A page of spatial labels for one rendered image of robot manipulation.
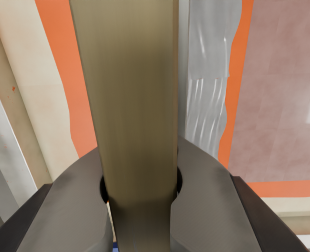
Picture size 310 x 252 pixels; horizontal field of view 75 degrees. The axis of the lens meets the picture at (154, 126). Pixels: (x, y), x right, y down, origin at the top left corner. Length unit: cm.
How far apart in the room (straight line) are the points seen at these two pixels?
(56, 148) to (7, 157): 6
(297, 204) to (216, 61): 29
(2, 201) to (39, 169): 183
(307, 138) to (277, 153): 4
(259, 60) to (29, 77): 27
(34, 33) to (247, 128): 28
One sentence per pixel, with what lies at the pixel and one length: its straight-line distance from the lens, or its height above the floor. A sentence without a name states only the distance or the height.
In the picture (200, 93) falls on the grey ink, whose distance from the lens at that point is 26.
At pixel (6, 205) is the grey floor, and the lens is 218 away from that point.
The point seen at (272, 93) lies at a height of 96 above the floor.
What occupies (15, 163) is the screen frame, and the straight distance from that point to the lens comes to 31.
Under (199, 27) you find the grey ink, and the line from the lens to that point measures 24.
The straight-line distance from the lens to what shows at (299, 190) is 42.
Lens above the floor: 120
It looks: 63 degrees down
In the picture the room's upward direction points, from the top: 179 degrees clockwise
